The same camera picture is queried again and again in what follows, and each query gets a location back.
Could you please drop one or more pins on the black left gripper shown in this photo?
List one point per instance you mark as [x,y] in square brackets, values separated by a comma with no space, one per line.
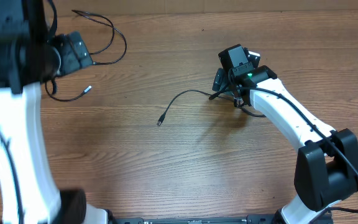
[71,61]

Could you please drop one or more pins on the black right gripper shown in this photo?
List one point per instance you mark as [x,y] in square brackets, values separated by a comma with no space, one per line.
[223,81]

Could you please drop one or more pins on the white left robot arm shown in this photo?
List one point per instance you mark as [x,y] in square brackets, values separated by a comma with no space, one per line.
[31,55]

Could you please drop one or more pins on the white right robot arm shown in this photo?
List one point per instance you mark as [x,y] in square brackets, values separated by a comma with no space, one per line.
[326,159]

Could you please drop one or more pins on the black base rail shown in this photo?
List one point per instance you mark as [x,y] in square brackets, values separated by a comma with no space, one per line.
[250,219]

